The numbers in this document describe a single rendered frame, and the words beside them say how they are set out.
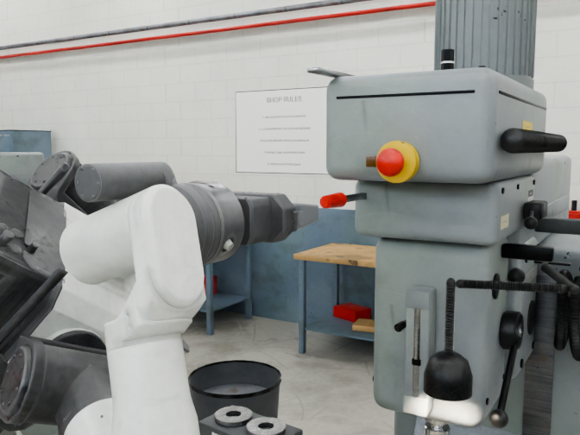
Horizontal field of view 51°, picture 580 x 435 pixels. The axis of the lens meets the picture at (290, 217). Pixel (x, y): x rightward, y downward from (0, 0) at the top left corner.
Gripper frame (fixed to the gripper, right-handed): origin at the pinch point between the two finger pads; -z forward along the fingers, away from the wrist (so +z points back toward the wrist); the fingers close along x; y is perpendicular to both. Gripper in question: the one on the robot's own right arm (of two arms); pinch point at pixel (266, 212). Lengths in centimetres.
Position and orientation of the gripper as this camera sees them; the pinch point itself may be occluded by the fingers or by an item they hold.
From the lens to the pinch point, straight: 75.7
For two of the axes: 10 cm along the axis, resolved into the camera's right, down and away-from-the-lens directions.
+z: -5.1, 1.0, -8.5
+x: -8.6, -0.6, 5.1
